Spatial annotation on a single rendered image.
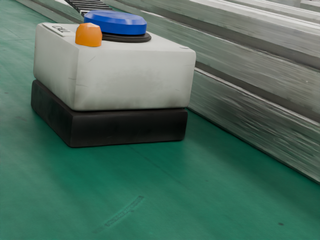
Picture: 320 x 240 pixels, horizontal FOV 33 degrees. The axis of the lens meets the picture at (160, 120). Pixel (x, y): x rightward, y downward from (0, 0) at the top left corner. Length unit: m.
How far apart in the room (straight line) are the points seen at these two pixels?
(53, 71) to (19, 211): 0.12
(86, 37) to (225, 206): 0.12
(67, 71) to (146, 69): 0.05
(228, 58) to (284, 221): 0.15
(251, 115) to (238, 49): 0.05
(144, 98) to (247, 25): 0.09
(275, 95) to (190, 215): 0.13
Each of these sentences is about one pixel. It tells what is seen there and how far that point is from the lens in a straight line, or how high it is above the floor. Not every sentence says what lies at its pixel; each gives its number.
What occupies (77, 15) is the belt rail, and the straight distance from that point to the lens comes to 0.71.
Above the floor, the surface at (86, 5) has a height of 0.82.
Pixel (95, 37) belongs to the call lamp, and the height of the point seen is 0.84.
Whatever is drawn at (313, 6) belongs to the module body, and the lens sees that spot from 0.59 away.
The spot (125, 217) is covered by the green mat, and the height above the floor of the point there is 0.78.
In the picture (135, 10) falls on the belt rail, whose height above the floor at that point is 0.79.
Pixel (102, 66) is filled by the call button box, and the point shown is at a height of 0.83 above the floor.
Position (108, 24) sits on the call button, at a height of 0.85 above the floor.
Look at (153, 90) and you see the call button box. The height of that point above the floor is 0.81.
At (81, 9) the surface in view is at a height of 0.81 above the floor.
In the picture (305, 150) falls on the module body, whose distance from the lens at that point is 0.33.
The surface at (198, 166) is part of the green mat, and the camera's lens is 0.31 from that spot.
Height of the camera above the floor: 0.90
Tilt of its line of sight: 17 degrees down
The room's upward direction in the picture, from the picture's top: 8 degrees clockwise
